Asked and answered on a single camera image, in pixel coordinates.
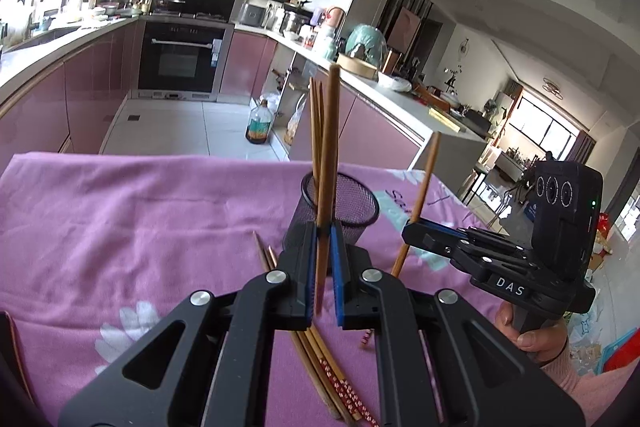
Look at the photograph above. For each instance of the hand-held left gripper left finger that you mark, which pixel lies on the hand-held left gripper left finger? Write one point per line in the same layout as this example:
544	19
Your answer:
312	277

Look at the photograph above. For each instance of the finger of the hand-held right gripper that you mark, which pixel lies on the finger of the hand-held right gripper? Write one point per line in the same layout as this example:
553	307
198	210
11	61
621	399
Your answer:
495	243
430	241

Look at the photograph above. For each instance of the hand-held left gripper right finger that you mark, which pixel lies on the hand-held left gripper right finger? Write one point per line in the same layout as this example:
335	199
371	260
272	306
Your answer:
340	282

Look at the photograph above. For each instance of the black mesh pen holder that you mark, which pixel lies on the black mesh pen holder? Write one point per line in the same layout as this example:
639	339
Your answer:
357	207

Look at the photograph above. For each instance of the bundle of wooden chopsticks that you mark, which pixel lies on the bundle of wooden chopsticks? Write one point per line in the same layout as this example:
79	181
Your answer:
320	367

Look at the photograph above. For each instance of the person's right forearm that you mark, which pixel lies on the person's right forearm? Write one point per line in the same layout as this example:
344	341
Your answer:
585	392

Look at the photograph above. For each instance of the person's right hand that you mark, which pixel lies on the person's right hand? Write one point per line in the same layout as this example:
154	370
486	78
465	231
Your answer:
540	344

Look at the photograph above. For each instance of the living room window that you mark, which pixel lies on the living room window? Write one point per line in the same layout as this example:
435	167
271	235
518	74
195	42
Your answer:
550	127

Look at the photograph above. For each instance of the pink kitchen base cabinet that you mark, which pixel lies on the pink kitchen base cabinet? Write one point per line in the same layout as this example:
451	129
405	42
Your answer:
380	137
75	92

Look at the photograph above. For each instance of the yellow wooden box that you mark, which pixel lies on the yellow wooden box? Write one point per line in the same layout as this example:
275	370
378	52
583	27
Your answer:
445	119

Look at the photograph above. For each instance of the ceiling lamp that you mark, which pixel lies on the ceiling lamp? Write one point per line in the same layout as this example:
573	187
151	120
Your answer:
552	87

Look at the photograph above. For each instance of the white lidded pot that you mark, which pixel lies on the white lidded pot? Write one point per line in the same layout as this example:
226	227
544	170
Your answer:
451	97

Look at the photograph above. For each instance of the clear plastic food bag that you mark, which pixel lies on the clear plastic food bag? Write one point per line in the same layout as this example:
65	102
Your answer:
295	122

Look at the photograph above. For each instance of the cooking oil bottle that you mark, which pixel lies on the cooking oil bottle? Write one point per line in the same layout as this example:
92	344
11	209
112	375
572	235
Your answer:
259	124

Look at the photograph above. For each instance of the white plastic bag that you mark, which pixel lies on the white plastic bag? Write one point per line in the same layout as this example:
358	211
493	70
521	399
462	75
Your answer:
395	83

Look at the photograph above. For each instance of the purple floral tablecloth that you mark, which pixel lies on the purple floral tablecloth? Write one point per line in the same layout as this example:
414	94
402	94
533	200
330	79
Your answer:
150	232

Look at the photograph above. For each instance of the round wooden box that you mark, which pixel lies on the round wooden box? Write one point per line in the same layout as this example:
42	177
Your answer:
356	68

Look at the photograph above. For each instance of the white thermos bottle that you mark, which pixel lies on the white thermos bottle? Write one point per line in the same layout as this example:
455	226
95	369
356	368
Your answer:
327	49

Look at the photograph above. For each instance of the pink kettle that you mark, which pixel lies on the pink kettle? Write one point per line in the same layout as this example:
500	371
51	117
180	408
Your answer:
331	28

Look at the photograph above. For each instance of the stainless steel pot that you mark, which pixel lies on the stainless steel pot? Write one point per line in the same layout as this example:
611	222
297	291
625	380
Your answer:
292	24

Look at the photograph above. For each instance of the black built-in oven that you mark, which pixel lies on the black built-in oven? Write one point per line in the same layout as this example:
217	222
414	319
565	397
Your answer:
175	57

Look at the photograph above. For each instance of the grey rice cooker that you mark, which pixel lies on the grey rice cooker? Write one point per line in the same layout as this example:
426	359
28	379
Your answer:
252	14

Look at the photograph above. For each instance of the gas stove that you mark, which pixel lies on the gas stove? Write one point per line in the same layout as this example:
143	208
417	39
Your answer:
200	15

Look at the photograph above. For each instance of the pink wall painting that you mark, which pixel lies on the pink wall painting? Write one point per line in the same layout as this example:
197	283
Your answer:
405	32

